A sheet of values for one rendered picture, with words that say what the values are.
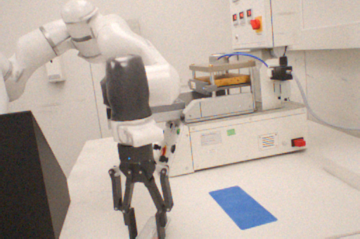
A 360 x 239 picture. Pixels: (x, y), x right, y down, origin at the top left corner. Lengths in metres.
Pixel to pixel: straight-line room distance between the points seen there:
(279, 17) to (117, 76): 0.73
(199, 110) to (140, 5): 1.67
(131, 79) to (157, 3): 2.05
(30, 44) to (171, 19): 1.68
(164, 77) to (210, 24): 2.01
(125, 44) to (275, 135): 0.65
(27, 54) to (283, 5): 0.87
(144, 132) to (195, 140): 0.51
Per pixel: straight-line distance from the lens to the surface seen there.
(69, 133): 2.75
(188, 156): 1.14
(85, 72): 2.66
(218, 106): 1.14
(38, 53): 1.15
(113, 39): 0.92
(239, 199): 0.96
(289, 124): 1.26
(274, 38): 1.21
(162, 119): 1.15
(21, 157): 0.83
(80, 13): 1.05
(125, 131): 0.65
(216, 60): 1.26
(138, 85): 0.65
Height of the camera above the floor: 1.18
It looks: 9 degrees down
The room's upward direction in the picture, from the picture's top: 7 degrees counter-clockwise
